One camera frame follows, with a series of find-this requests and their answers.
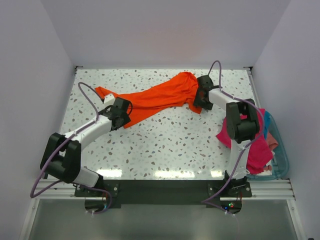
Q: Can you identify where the orange t shirt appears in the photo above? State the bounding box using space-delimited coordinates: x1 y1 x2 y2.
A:
95 71 202 129

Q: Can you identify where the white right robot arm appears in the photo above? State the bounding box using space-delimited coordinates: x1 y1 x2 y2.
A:
193 75 262 197

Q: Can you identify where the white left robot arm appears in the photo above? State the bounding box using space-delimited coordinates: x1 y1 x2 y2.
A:
40 97 133 196

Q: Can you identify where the blue t shirt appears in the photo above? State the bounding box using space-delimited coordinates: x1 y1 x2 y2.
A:
263 111 271 140

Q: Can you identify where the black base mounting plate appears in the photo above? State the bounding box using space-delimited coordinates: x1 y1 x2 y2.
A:
74 179 252 213

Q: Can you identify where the pink t shirt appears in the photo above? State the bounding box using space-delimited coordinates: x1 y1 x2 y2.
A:
216 108 273 173

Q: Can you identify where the salmon t shirt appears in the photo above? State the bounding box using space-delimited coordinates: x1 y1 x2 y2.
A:
266 132 279 151

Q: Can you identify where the clear blue plastic bin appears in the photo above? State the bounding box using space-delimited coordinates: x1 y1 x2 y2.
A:
247 115 290 181

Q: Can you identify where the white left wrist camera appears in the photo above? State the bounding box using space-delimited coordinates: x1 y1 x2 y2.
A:
103 93 116 106

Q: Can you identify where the aluminium frame rail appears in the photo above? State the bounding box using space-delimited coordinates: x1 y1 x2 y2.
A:
34 179 295 203

